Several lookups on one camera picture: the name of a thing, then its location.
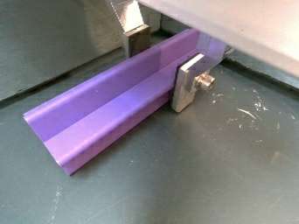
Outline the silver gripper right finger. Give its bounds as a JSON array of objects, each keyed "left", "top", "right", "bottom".
[{"left": 171, "top": 31, "right": 236, "bottom": 114}]

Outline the purple star prism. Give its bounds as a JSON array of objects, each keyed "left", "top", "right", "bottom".
[{"left": 23, "top": 29, "right": 199, "bottom": 174}]

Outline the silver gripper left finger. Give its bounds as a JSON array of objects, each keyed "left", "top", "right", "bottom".
[{"left": 107, "top": 0, "right": 151, "bottom": 58}]

